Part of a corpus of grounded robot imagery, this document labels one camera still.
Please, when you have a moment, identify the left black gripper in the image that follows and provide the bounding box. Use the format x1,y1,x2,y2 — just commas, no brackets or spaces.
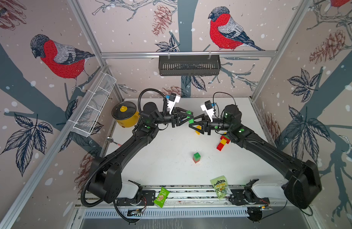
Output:
152,108,192,130

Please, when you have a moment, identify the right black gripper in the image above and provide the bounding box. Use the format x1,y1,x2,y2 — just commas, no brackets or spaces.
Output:
191,113,234,135

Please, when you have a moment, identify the green long lego brick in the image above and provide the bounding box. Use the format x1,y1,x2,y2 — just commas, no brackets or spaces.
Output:
186,111,194,124

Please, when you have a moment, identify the green square lego brick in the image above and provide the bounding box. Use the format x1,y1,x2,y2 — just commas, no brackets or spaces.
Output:
193,153,201,161

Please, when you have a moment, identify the red long lego brick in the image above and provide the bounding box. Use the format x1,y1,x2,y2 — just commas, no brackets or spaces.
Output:
220,135,230,144

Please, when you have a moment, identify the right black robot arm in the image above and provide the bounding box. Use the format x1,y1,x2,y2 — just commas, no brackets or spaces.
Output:
189,105,322,209

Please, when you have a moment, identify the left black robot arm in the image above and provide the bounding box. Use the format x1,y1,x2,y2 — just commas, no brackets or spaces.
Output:
80,102,194,208

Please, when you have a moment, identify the yellow pot with black lid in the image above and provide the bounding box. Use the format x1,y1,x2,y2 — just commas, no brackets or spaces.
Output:
112,101,140,128

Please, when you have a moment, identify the large green snack bag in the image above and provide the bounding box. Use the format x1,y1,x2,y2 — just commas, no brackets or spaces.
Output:
210,176,231,199

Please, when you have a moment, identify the small green snack packet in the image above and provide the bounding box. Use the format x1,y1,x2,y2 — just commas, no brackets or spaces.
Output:
154,187,170,208

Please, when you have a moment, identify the black hanging wire basket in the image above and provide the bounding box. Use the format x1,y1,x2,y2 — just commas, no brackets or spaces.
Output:
158,55,221,76

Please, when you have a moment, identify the white wire mesh basket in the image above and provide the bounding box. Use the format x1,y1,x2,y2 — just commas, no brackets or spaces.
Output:
72,72,116,137

